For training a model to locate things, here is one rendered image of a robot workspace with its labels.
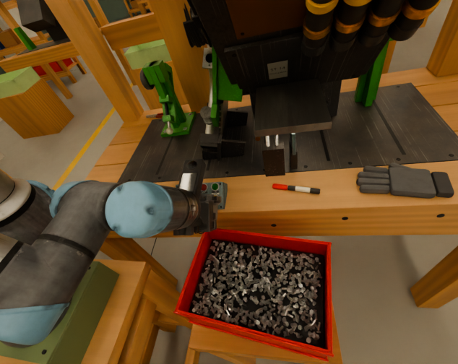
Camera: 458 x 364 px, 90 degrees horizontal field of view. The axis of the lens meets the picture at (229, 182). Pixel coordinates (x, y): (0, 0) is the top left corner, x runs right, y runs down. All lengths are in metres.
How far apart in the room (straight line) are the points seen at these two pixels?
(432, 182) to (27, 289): 0.78
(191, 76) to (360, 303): 1.39
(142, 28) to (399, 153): 1.05
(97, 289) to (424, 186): 0.84
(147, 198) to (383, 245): 1.52
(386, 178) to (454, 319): 1.04
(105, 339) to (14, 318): 0.40
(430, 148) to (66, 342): 1.03
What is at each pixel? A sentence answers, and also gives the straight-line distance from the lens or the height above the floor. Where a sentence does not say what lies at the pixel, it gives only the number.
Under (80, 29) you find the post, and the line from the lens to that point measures 1.22.
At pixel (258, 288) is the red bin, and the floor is 0.87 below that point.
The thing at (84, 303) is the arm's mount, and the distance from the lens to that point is 0.70.
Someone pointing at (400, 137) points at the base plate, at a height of 0.90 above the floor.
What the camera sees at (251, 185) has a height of 0.90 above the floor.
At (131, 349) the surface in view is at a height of 0.74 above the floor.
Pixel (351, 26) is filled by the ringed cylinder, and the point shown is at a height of 1.29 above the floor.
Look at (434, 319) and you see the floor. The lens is 1.61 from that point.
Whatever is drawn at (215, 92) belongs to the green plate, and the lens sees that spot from 0.68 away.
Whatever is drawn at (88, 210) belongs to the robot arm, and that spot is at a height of 1.21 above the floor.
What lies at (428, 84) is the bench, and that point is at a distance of 1.21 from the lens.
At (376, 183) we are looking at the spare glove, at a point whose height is 0.92.
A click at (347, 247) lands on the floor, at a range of 1.63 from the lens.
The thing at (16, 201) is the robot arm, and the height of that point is 1.18.
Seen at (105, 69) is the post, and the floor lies 1.14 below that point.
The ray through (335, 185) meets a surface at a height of 0.90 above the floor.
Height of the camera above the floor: 1.43
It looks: 46 degrees down
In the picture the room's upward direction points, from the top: 18 degrees counter-clockwise
